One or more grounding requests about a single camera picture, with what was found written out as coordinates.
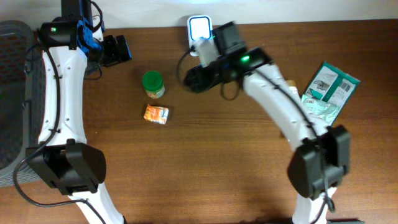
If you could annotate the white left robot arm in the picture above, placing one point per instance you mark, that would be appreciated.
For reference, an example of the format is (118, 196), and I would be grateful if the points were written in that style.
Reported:
(63, 159)

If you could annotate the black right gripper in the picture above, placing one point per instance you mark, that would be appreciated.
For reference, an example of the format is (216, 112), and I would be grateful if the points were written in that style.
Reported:
(202, 76)

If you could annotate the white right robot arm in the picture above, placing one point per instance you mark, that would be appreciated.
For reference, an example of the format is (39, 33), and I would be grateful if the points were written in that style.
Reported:
(321, 153)

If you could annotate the green 3M gloves packet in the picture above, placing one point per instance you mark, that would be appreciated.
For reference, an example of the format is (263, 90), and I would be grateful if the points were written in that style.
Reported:
(332, 85)

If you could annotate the white tube gold cap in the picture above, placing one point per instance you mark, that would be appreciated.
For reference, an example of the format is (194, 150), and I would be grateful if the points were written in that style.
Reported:
(293, 88)

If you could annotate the green lid jar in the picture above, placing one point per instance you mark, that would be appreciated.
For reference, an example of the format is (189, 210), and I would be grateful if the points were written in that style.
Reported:
(153, 84)

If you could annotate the mint green snack pouch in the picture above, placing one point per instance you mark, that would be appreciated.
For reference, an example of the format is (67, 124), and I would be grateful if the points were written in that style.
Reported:
(326, 111)

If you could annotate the orange snack packet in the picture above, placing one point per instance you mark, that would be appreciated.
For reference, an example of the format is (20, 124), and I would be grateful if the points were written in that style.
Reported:
(156, 114)

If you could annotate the grey plastic basket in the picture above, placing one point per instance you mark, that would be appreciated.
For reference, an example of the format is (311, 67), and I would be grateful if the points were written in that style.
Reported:
(22, 95)

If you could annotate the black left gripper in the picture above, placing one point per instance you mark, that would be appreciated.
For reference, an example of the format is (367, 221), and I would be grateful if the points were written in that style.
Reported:
(112, 50)

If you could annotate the white barcode scanner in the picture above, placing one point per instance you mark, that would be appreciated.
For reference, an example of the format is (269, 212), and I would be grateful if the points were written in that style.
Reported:
(199, 26)

